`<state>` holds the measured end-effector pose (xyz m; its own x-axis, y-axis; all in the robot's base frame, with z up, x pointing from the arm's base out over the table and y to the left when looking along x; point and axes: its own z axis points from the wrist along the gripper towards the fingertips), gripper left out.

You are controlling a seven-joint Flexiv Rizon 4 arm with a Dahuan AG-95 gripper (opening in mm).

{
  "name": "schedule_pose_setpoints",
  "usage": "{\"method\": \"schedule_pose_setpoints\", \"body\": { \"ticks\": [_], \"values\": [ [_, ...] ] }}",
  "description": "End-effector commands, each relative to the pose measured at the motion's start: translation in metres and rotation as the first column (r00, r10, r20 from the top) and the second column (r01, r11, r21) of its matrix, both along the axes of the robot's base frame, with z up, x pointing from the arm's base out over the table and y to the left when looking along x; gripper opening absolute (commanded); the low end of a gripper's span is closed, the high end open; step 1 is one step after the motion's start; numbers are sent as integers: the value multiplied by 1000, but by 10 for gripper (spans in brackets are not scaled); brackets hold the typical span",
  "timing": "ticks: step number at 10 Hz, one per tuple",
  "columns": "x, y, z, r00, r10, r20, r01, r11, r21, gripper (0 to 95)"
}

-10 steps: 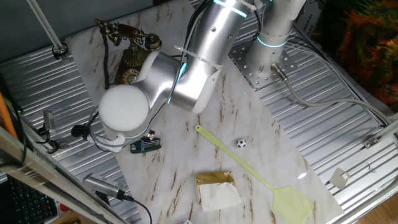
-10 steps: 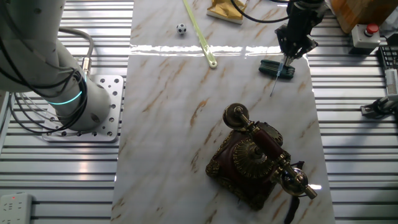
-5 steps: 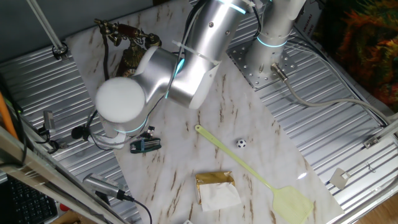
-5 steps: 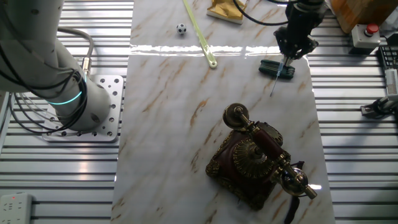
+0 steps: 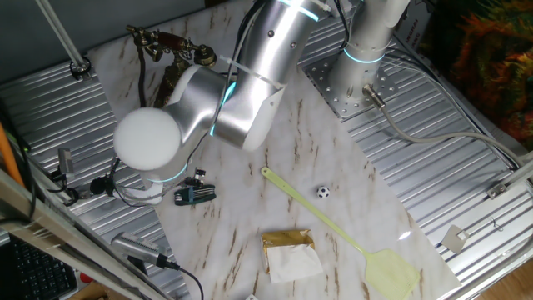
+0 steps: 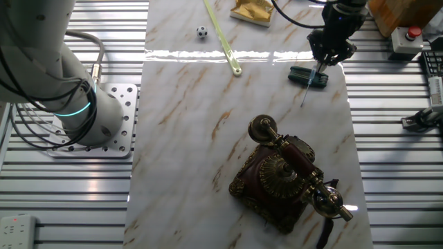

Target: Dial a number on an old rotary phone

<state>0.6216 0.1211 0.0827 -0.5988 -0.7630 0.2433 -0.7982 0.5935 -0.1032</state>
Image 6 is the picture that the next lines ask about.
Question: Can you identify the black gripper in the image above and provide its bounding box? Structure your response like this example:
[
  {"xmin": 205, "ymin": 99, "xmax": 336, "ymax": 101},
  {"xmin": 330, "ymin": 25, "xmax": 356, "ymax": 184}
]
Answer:
[{"xmin": 307, "ymin": 0, "xmax": 368, "ymax": 73}]

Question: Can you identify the small blue-handled screwdriver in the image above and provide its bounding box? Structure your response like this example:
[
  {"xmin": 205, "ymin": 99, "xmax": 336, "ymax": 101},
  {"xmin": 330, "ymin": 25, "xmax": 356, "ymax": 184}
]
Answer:
[{"xmin": 300, "ymin": 64, "xmax": 318, "ymax": 108}]

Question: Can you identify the green hex key set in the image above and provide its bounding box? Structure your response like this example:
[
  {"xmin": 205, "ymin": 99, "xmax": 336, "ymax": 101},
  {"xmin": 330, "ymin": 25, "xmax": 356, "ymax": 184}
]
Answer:
[{"xmin": 287, "ymin": 65, "xmax": 329, "ymax": 89}]

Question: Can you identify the red emergency stop button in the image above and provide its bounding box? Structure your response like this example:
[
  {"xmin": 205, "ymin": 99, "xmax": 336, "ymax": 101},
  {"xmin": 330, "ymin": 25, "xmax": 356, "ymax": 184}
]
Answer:
[{"xmin": 391, "ymin": 26, "xmax": 424, "ymax": 55}]

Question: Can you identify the brown cardboard box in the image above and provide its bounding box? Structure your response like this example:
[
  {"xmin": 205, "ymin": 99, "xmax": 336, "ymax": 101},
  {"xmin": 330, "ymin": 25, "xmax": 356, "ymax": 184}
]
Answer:
[{"xmin": 367, "ymin": 0, "xmax": 443, "ymax": 38}]

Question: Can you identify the gold tissue pack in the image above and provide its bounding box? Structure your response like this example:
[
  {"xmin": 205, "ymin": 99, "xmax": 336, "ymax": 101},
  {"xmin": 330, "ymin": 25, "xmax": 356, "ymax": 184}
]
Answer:
[{"xmin": 230, "ymin": 0, "xmax": 276, "ymax": 28}]

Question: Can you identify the black keyboard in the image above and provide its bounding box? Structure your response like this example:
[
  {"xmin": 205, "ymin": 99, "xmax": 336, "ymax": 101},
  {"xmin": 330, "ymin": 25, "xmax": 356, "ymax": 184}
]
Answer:
[{"xmin": 421, "ymin": 50, "xmax": 443, "ymax": 77}]

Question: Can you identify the yellow-green fly swatter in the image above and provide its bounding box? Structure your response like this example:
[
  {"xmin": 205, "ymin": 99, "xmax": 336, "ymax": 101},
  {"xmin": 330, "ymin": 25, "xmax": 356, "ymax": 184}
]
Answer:
[{"xmin": 203, "ymin": 0, "xmax": 243, "ymax": 77}]

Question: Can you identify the white crumpled sheet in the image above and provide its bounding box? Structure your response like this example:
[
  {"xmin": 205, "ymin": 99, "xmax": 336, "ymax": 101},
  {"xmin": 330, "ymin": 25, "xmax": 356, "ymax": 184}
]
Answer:
[{"xmin": 422, "ymin": 15, "xmax": 443, "ymax": 42}]

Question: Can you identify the white power strip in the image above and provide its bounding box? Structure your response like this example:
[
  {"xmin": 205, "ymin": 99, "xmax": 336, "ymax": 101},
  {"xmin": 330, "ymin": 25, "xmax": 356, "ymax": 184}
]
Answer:
[{"xmin": 0, "ymin": 214, "xmax": 37, "ymax": 249}]

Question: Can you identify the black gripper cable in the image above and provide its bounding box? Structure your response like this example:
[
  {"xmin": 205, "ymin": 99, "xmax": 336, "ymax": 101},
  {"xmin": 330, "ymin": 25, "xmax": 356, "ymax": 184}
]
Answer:
[{"xmin": 271, "ymin": 0, "xmax": 326, "ymax": 30}]

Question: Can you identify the metal camera mount clamp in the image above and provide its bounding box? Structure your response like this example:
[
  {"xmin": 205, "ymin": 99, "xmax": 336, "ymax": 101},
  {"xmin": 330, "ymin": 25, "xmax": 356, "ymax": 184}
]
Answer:
[{"xmin": 401, "ymin": 106, "xmax": 443, "ymax": 133}]

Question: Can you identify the dark phone cord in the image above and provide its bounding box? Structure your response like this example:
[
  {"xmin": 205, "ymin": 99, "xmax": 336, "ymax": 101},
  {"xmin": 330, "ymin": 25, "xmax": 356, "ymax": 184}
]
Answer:
[{"xmin": 315, "ymin": 178, "xmax": 340, "ymax": 249}]

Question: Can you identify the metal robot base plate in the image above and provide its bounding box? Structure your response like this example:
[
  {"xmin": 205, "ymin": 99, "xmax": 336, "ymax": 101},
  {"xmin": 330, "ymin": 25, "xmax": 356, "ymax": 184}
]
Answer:
[{"xmin": 46, "ymin": 82, "xmax": 138, "ymax": 159}]

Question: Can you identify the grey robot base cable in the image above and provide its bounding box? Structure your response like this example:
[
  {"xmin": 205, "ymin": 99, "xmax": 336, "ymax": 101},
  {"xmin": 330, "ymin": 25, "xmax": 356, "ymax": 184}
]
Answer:
[{"xmin": 64, "ymin": 30, "xmax": 106, "ymax": 86}]

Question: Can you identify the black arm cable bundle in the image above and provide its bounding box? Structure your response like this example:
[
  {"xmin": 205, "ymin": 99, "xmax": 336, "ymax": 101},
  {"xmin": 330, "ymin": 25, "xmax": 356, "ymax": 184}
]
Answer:
[{"xmin": 0, "ymin": 44, "xmax": 99, "ymax": 151}]

